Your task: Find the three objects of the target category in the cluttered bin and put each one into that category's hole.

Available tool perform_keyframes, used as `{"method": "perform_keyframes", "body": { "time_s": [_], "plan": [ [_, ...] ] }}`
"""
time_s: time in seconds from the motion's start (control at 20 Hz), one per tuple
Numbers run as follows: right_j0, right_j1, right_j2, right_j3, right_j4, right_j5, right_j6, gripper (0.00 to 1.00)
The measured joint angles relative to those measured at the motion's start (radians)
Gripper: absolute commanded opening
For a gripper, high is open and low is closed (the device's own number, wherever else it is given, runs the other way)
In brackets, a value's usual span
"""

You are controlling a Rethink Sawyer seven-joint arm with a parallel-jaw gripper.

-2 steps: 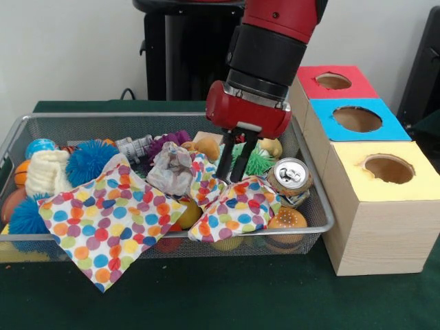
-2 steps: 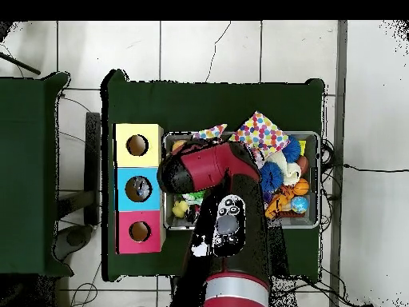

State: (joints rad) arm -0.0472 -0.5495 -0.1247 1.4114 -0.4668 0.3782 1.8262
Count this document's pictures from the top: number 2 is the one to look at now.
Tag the yellow rubber duck toy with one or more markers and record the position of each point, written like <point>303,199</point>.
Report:
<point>181,208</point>

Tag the grey stand base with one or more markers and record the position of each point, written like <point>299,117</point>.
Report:
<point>78,238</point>

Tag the polka dot cloth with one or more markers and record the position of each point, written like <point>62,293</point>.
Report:
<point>259,134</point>

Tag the green spiky rubber ball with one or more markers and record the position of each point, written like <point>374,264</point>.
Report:
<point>193,196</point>

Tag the orange ball with cream dots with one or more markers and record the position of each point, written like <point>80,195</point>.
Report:
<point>177,145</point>

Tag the black panel stand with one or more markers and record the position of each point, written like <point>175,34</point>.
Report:
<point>93,166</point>

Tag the cream knitted cloth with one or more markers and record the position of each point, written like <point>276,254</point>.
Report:
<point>291,169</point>

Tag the small orange basketball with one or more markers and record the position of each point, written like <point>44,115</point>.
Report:
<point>301,187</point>

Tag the blue spiky rubber ball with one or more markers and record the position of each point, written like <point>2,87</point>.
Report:
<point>293,148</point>
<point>271,177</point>

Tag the dark green table cloth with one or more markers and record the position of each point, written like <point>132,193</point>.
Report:
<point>32,160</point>
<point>192,96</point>

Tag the colourful patterned cloth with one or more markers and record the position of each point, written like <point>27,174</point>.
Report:
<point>211,133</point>

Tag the wooden box with three holes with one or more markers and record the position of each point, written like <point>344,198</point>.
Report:
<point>138,174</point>

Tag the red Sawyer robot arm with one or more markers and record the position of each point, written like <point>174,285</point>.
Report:
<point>211,166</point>

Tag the shallow clear mesh bin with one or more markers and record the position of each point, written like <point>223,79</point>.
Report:
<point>307,220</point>

